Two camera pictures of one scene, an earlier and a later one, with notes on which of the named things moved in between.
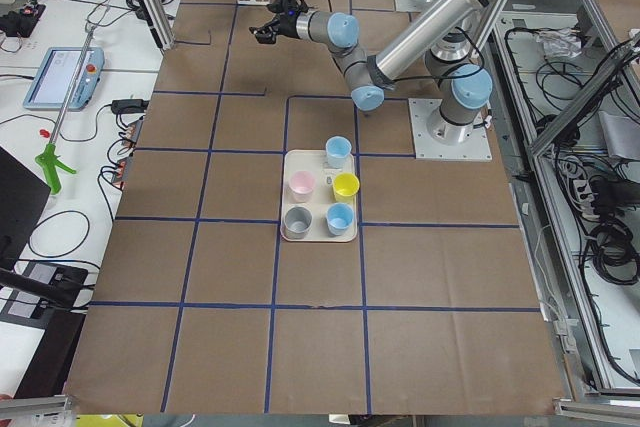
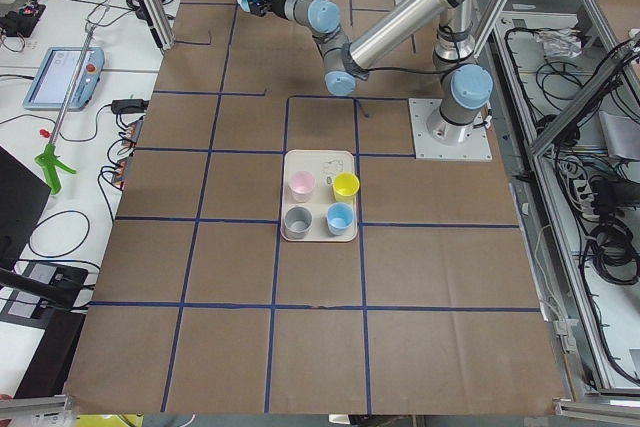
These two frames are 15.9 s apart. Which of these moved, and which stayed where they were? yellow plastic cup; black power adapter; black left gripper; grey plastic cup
Moved: black left gripper
Stayed: yellow plastic cup; black power adapter; grey plastic cup
